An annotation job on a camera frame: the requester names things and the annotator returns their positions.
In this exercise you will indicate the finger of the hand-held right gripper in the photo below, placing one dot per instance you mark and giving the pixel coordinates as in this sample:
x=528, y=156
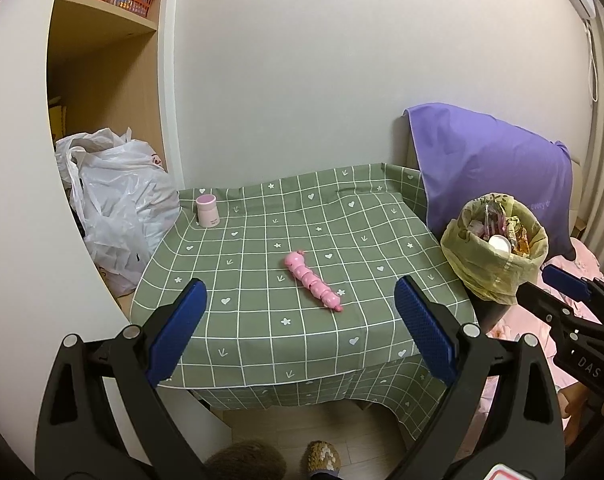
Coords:
x=564, y=280
x=541, y=302

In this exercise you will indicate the yellow box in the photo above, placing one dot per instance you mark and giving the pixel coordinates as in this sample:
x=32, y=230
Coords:
x=58, y=120

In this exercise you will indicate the green checked tablecloth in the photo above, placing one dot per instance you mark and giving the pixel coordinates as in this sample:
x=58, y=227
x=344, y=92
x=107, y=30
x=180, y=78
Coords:
x=282, y=230

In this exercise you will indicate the white plastic bag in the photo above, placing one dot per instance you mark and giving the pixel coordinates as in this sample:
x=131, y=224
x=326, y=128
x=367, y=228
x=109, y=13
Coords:
x=117, y=205

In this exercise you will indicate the small pink jar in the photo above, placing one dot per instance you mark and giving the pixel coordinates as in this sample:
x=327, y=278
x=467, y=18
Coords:
x=207, y=212

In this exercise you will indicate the pink floral bedding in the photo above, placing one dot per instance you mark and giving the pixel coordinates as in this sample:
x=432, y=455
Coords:
x=584, y=260

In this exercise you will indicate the dark waste bin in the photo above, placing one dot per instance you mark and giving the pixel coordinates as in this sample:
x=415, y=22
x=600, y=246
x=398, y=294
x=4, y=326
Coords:
x=494, y=315

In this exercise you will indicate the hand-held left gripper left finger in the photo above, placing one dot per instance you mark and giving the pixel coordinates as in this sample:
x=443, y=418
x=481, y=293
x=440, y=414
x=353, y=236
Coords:
x=179, y=330

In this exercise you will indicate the wooden shelf unit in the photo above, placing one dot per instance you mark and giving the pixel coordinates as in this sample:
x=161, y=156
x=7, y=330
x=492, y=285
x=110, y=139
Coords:
x=97, y=60

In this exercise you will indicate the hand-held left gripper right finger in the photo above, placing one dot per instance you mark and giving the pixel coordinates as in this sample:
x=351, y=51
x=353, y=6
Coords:
x=424, y=330

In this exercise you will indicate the pink caterpillar toy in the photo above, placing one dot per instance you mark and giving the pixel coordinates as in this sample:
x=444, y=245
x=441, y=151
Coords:
x=312, y=277

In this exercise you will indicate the brown fuzzy slipper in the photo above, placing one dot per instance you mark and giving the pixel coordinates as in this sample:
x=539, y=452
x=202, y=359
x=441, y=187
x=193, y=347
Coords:
x=322, y=457
x=247, y=462

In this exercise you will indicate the yellow plastic bin bag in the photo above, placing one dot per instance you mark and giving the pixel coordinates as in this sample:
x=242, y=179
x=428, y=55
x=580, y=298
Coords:
x=481, y=270

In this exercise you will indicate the purple cloth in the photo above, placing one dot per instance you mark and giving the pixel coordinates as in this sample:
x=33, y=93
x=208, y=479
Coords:
x=481, y=170

